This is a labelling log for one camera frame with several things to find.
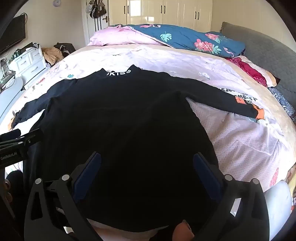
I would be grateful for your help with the white drawer cabinet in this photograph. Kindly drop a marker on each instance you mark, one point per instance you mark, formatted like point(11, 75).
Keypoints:
point(30, 62)

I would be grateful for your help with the black handbag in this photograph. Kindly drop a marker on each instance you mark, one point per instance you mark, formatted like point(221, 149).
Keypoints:
point(94, 12)
point(102, 9)

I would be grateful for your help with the round wall clock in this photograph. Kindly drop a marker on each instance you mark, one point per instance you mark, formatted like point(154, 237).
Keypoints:
point(56, 2)

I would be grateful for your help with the white rounded table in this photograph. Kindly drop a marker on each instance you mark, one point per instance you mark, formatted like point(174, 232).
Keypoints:
point(11, 92)

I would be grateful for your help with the black bag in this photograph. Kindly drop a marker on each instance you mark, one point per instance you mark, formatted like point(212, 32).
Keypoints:
point(66, 47)

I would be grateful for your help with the cream glossy wardrobe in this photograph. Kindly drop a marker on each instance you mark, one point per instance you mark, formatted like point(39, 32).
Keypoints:
point(173, 11)

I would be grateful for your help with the red floral blanket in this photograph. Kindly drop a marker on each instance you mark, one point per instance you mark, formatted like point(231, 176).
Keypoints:
point(252, 69)

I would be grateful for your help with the beige clothes pile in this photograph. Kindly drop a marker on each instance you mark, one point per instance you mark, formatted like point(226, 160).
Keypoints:
point(52, 55)

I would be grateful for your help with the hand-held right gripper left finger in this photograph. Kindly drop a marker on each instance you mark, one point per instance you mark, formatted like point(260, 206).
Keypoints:
point(89, 176)

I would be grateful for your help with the pink printed bed sheet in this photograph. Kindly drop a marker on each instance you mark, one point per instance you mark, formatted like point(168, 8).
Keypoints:
point(242, 143)

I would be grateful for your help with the dark blue patterned pillow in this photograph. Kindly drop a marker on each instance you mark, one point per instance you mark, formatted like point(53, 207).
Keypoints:
point(283, 99)

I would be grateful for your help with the person's left hand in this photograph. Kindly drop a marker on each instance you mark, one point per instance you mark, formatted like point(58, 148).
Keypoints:
point(8, 195)

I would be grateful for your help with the grey padded headboard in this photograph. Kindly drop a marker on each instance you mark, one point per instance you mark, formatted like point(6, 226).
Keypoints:
point(266, 48)

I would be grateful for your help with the white door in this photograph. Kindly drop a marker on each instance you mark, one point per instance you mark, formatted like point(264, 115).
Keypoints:
point(104, 27)

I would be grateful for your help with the white handbag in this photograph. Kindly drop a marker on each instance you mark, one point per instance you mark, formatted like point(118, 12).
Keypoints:
point(88, 8)

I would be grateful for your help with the black flat television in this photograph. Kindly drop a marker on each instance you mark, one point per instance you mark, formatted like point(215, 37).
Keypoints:
point(11, 34)

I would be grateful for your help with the black sweater with orange cuffs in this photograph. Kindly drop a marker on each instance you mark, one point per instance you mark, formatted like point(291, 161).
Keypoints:
point(127, 115)

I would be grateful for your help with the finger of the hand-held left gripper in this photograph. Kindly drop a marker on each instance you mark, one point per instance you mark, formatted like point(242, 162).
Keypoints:
point(30, 139)

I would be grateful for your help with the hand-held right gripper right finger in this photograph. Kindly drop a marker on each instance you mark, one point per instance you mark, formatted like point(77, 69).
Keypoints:
point(205, 173)

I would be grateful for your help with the blue floral quilt pink lining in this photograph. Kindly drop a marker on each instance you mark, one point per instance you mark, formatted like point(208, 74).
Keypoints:
point(185, 38)

